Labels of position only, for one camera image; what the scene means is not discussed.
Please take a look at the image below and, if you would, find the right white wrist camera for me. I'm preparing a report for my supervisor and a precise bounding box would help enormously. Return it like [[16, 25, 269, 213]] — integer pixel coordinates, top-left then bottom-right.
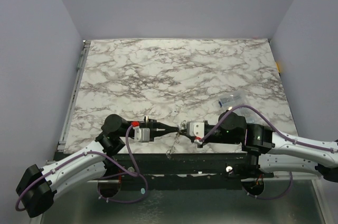
[[186, 122, 205, 138]]

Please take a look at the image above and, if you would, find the purple cable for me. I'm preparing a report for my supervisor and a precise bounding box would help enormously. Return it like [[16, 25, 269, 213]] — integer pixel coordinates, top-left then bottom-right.
[[199, 105, 338, 200], [15, 124, 148, 212]]

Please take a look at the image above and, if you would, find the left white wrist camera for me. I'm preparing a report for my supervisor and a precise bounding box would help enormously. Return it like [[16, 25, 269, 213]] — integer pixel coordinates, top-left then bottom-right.
[[134, 127, 151, 143]]

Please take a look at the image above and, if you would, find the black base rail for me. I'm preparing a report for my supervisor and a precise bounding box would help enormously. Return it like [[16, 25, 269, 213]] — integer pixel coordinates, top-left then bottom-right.
[[54, 151, 315, 190]]

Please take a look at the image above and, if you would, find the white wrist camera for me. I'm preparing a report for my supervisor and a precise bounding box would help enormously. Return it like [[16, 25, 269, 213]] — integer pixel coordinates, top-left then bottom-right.
[[186, 122, 205, 138], [134, 127, 151, 143]]

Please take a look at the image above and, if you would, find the clear plastic bag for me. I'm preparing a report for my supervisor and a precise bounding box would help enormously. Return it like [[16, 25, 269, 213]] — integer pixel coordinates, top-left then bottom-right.
[[218, 90, 258, 124]]

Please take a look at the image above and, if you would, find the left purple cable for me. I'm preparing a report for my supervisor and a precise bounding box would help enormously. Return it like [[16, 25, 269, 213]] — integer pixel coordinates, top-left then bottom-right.
[[15, 124, 148, 212]]

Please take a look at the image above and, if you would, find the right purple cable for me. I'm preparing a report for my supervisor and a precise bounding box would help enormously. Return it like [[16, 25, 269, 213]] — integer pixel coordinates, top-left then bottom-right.
[[199, 105, 338, 200]]

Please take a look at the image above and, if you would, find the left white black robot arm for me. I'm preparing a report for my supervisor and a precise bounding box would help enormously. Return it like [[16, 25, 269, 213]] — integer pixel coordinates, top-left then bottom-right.
[[15, 114, 180, 218]]

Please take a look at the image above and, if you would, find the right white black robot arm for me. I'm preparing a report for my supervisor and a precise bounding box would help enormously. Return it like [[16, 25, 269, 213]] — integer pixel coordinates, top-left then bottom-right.
[[182, 110, 337, 182]]

